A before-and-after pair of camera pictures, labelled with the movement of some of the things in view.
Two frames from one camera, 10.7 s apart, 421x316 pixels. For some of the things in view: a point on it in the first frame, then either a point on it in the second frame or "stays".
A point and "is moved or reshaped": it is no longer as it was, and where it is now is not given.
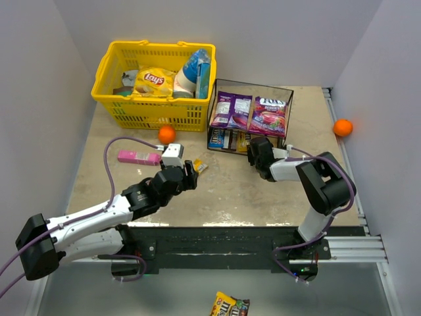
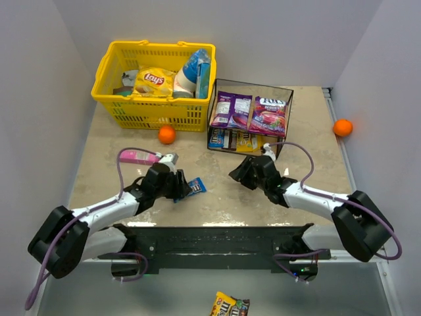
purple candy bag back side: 232,110 stays
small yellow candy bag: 198,165 is moved or reshaped
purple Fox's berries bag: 268,117 stays
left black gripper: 188,176 to 179,184
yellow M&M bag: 243,142 stays
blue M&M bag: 216,137 stays
